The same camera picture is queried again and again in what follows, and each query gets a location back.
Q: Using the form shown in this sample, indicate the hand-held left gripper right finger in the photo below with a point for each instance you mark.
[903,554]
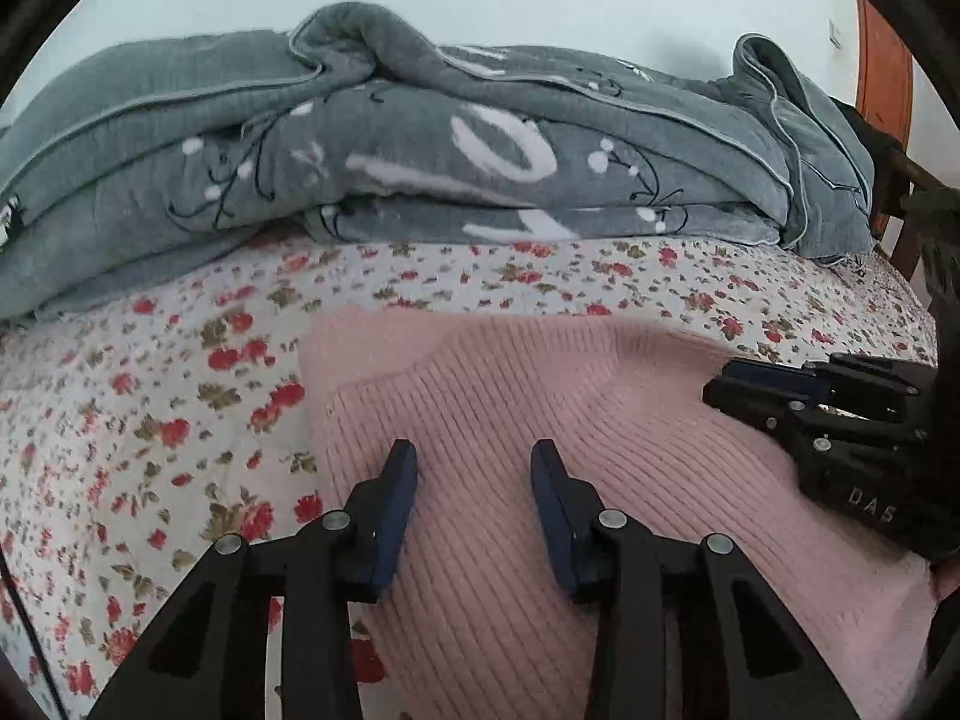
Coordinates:
[556,525]

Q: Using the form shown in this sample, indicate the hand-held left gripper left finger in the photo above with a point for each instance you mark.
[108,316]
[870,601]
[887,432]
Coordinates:
[391,525]

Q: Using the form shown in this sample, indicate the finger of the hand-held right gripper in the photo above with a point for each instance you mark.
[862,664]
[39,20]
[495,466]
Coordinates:
[772,377]
[750,401]

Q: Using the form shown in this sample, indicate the pink knit sweater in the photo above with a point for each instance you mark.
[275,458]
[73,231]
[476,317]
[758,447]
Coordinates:
[637,427]

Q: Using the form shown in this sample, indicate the dark wooden chair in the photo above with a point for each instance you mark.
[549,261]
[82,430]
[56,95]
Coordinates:
[904,180]

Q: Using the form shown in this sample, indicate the floral bed sheet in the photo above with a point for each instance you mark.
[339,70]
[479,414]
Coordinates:
[150,427]

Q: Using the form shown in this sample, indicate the dark garment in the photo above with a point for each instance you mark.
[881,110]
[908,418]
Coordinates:
[862,127]

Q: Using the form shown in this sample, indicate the grey printed blanket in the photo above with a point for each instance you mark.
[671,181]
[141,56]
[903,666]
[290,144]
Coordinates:
[300,150]

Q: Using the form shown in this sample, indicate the orange wooden door frame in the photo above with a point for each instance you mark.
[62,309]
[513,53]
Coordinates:
[885,75]

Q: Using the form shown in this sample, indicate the white wall switch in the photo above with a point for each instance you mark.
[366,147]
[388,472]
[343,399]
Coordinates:
[835,31]

